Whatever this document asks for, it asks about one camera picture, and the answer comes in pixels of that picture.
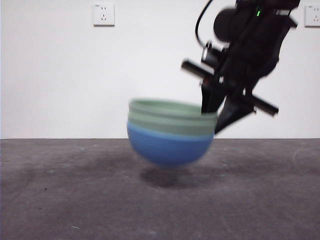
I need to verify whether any green ribbed bowl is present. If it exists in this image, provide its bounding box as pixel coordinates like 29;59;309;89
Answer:
127;112;217;138
128;98;218;121

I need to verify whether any blue ribbed bowl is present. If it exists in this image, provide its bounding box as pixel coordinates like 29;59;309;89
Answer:
126;121;215;169

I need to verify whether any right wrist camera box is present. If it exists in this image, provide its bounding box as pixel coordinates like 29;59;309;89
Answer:
201;41;230;66

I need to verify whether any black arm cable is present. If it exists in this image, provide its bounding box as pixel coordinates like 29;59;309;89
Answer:
194;0;215;48

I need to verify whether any white wall socket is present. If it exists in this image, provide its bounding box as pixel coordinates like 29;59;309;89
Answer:
304;5;320;28
93;3;116;27

